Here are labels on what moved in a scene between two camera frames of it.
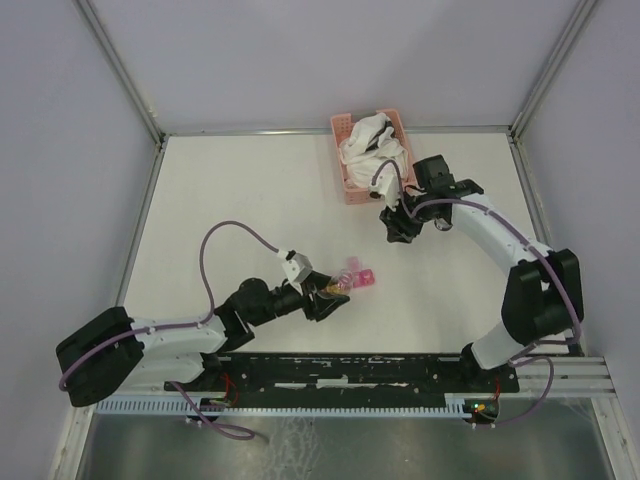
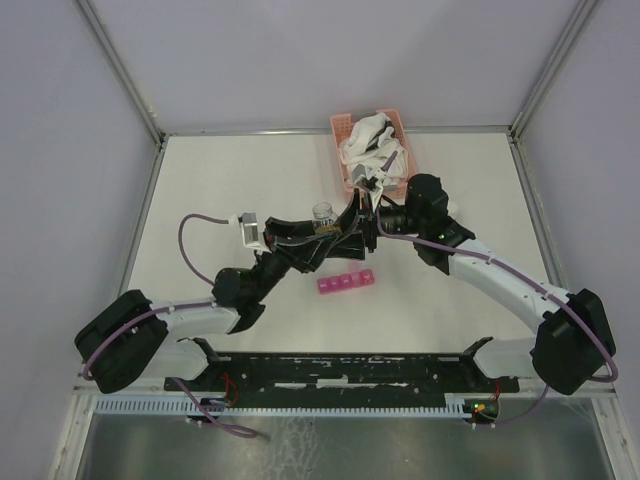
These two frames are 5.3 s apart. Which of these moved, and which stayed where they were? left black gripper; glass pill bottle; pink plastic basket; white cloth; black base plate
Moved: glass pill bottle; left black gripper
Stayed: pink plastic basket; white cloth; black base plate
